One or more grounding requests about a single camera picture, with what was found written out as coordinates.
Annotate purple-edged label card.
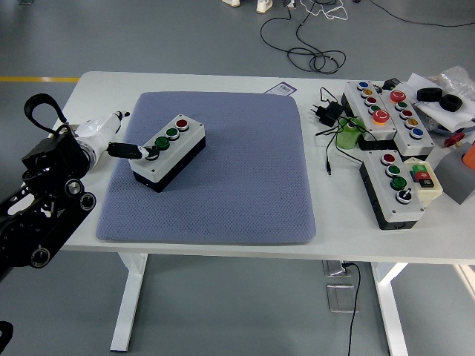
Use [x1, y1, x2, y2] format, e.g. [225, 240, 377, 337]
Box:
[266, 81, 298, 96]

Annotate black coiled floor cable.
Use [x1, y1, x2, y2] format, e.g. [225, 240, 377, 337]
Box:
[259, 7, 348, 75]

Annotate long black floor cable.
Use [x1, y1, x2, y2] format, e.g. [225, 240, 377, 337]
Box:
[369, 0, 475, 27]

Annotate red valve knob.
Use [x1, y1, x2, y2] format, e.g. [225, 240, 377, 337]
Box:
[445, 132, 467, 148]

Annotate grey block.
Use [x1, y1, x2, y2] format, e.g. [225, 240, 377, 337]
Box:
[433, 142, 475, 205]

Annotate metal floor outlet box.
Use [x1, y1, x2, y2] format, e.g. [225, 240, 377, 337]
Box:
[321, 260, 353, 277]
[326, 283, 360, 314]

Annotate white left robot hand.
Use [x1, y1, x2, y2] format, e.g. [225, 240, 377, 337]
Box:
[72, 109, 160, 164]

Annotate grey-blue textured mat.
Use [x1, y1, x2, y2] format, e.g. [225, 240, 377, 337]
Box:
[95, 91, 317, 246]

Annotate yellow floor tape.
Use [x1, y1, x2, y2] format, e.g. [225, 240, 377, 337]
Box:
[0, 76, 80, 83]

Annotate white paper sheets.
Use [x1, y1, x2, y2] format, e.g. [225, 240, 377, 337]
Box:
[402, 73, 475, 134]

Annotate white table leg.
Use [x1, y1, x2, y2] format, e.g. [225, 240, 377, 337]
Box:
[110, 254, 148, 352]
[370, 261, 410, 356]

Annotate four-button control box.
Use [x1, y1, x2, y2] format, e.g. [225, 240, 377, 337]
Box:
[130, 113, 206, 193]
[358, 149, 427, 231]

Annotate black cable from outlet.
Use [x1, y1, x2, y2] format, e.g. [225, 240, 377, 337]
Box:
[343, 261, 363, 356]

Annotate five-button box, mushroom button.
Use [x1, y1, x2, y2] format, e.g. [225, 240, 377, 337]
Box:
[340, 80, 399, 151]
[379, 88, 436, 157]

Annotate person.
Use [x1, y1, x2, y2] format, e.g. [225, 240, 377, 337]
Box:
[221, 0, 274, 15]

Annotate clear plastic bag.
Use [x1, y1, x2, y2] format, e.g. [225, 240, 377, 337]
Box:
[426, 65, 475, 103]

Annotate black power adapter with cord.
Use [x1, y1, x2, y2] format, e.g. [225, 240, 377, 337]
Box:
[309, 87, 378, 176]

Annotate beige red-green push switch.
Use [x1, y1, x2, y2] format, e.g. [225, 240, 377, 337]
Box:
[403, 157, 445, 207]

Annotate white floor cable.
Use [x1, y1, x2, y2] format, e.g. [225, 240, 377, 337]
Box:
[298, 0, 350, 22]

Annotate black robot body part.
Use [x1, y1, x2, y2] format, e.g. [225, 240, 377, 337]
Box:
[0, 320, 15, 352]

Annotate orange cylinder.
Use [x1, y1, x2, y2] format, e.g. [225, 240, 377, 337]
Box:
[461, 142, 475, 170]

